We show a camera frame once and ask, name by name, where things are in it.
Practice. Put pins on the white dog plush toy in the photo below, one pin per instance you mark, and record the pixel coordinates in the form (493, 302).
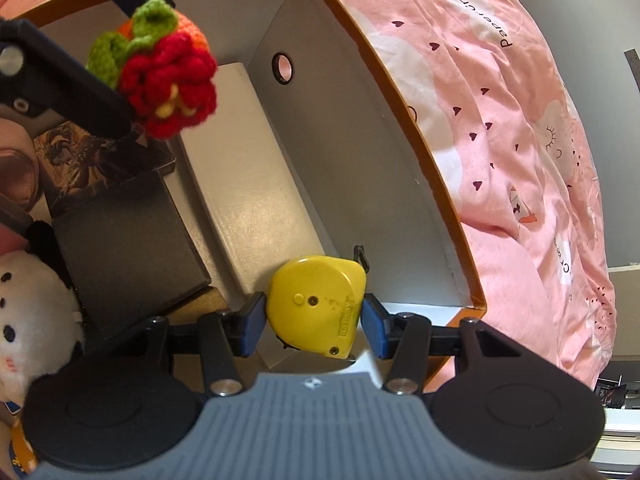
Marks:
(30, 300)

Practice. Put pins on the black square box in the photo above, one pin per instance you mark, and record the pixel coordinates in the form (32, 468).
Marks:
(130, 245)

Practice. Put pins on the art print card box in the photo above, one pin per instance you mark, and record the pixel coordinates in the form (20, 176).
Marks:
(75, 160)

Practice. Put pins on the yellow tape measure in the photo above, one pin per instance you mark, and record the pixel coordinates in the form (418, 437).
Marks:
(310, 295)

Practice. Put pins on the orange cardboard box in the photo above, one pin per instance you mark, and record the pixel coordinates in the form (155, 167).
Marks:
(360, 125)

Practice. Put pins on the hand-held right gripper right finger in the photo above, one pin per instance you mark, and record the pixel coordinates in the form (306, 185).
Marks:
(372, 327)

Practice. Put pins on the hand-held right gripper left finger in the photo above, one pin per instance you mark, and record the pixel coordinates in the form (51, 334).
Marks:
(252, 325)

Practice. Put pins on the pink printed blanket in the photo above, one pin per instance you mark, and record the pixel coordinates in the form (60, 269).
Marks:
(500, 135)

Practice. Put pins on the crocheted flower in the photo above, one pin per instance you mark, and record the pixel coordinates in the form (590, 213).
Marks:
(170, 75)

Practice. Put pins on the grey wall switch panel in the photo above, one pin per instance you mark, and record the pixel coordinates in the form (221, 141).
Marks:
(634, 67)

